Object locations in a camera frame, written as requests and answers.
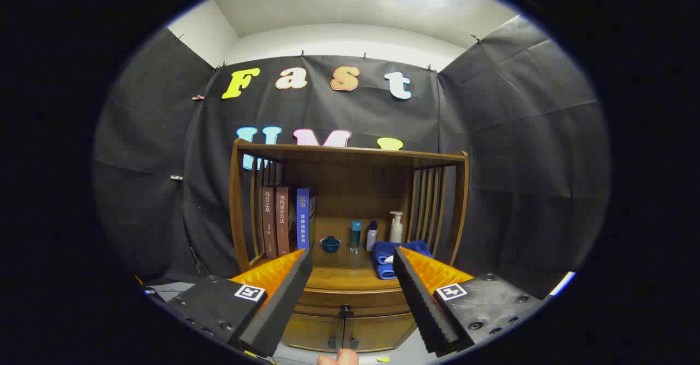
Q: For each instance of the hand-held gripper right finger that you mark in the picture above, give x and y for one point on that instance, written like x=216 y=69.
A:
x=424 y=305

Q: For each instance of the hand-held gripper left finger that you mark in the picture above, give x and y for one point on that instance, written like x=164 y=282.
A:
x=284 y=305

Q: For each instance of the wooden drawer with black knob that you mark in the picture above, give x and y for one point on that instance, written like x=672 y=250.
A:
x=355 y=302

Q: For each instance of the wooden cabinet door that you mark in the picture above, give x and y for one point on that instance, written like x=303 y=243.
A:
x=377 y=332
x=311 y=332

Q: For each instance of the wooden countertop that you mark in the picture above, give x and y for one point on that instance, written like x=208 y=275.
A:
x=344 y=277

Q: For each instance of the wooden cabinet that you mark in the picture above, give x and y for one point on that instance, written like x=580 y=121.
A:
x=355 y=184

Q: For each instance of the blue folded towel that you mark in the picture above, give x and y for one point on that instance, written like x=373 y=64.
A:
x=383 y=255

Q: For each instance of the white pump bottle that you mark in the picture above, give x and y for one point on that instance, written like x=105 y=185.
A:
x=396 y=231

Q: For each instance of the brown book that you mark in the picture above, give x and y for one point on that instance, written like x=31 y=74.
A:
x=268 y=222
x=284 y=220

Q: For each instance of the white bottle with dark cap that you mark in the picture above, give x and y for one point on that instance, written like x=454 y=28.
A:
x=371 y=239

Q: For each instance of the blue book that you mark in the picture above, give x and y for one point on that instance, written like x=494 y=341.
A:
x=303 y=217

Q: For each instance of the teal glass bottle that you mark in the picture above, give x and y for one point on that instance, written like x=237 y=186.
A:
x=355 y=236

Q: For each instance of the black backdrop cloth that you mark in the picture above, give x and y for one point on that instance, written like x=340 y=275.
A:
x=508 y=151

